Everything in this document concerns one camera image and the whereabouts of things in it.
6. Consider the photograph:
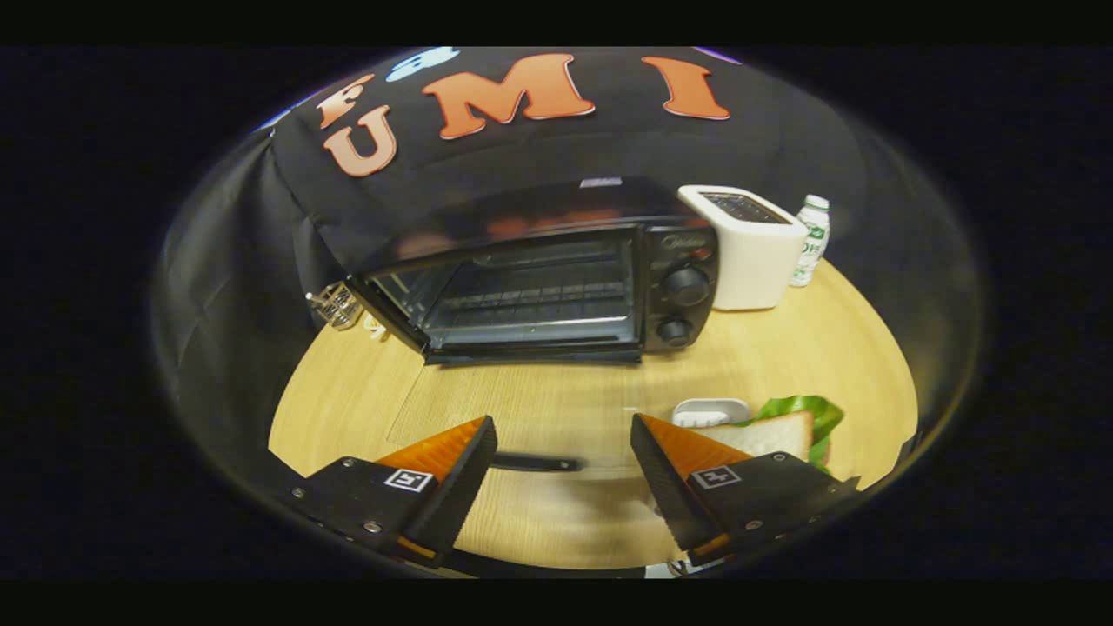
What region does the white slot toaster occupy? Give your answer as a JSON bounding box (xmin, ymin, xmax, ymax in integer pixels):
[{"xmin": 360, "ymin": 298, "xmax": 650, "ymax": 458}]
[{"xmin": 676, "ymin": 184, "xmax": 810, "ymax": 312}]

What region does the black toaster oven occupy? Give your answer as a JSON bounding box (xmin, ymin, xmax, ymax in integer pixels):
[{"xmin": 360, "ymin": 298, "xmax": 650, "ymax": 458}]
[{"xmin": 345, "ymin": 177, "xmax": 722, "ymax": 476}]

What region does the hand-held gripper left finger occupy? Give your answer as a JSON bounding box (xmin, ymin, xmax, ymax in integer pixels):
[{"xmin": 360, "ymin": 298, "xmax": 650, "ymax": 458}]
[{"xmin": 287, "ymin": 415, "xmax": 499, "ymax": 569}]

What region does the white bottle green label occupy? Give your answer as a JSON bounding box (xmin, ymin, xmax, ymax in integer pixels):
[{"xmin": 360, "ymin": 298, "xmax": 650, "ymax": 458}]
[{"xmin": 789, "ymin": 194, "xmax": 832, "ymax": 289}]

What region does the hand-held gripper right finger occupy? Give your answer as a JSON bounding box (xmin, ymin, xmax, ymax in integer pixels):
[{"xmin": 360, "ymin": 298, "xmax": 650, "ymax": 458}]
[{"xmin": 630, "ymin": 413, "xmax": 863, "ymax": 567}]

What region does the lettuce sandwich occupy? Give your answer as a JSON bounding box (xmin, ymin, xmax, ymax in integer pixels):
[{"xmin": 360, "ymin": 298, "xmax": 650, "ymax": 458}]
[{"xmin": 691, "ymin": 395, "xmax": 846, "ymax": 476}]

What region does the metal wire rack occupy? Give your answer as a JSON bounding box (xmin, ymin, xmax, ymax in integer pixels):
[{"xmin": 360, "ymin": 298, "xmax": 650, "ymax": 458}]
[{"xmin": 305, "ymin": 282, "xmax": 365, "ymax": 332}]

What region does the white ribbed dish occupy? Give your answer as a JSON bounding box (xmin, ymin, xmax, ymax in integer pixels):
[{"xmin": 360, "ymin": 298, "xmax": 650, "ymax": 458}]
[{"xmin": 671, "ymin": 397, "xmax": 752, "ymax": 430}]

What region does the black backdrop cloth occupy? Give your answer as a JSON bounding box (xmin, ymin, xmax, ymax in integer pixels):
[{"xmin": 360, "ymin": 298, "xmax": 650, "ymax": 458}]
[{"xmin": 152, "ymin": 48, "xmax": 983, "ymax": 488}]

